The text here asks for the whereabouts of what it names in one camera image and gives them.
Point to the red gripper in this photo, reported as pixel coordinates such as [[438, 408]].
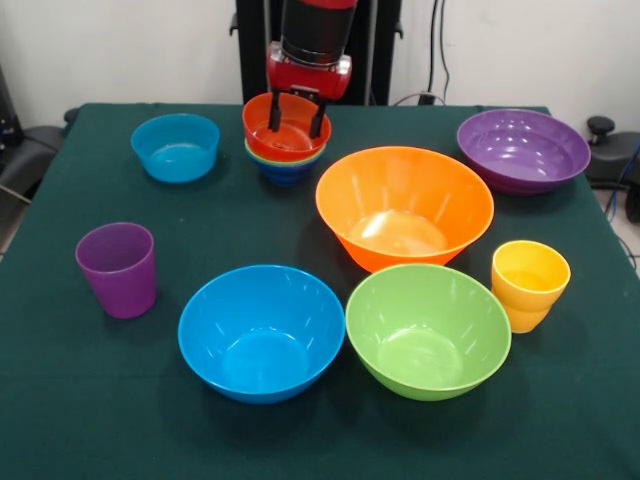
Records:
[[307, 77]]

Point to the red small bowl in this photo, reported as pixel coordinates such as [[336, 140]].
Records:
[[257, 120]]

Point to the small green bowl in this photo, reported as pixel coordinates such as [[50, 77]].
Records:
[[317, 157]]

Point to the dark blue small bowl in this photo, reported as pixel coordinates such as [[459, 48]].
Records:
[[285, 175]]

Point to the large orange bowl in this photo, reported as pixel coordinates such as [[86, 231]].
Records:
[[405, 185]]

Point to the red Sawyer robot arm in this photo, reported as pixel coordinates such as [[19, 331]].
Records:
[[317, 30]]

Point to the light blue small bowl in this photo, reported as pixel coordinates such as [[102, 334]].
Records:
[[170, 150]]

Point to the large blue bowl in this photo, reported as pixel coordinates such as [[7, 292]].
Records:
[[260, 330]]

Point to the large purple bowl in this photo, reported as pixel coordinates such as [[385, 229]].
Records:
[[525, 145]]

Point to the purple cup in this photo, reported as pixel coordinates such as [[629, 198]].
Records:
[[120, 285]]

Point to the large green bowl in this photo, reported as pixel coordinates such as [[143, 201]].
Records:
[[425, 325]]

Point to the dark green tablecloth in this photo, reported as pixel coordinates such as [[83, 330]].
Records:
[[100, 400]]

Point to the black pedestal leg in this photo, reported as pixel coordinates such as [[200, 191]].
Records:
[[605, 160], [30, 150]]

